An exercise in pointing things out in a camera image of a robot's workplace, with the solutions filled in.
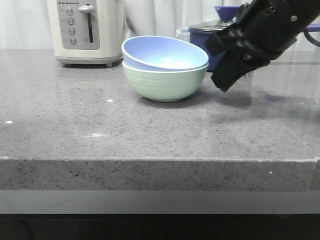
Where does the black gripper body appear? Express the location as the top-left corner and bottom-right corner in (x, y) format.
(204, 23), (271, 66)

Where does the cream toaster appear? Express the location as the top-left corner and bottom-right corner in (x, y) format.
(47, 0), (125, 66)

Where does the blue bowl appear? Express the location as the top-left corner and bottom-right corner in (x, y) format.
(121, 35), (209, 72)

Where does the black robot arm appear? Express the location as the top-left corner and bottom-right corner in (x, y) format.
(205, 0), (320, 92)

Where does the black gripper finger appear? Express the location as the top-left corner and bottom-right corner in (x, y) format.
(211, 51), (268, 93)

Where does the green bowl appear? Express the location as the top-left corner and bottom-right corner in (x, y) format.
(122, 62), (208, 103)

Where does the clear plastic food container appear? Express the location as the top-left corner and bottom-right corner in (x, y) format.
(175, 27), (190, 42)

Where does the glass pot lid blue knob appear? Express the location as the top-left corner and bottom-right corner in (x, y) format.
(188, 5), (240, 34)

